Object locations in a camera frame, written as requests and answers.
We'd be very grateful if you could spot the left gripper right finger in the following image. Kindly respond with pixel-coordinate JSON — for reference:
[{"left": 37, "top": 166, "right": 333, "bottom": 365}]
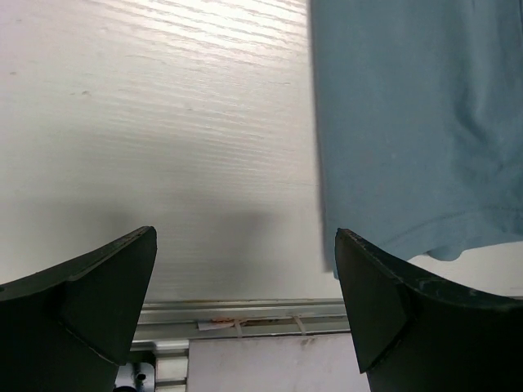
[{"left": 335, "top": 229, "right": 522, "bottom": 391}]

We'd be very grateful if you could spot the aluminium rail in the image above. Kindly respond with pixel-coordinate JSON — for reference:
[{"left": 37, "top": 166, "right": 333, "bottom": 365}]
[{"left": 114, "top": 299, "right": 350, "bottom": 391}]

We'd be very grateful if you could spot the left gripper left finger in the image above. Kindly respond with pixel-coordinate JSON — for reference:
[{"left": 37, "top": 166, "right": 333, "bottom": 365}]
[{"left": 1, "top": 226, "right": 157, "bottom": 391}]

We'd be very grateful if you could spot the blue-grey t-shirt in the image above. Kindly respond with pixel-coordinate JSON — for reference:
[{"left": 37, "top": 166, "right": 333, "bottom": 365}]
[{"left": 310, "top": 1, "right": 522, "bottom": 266}]

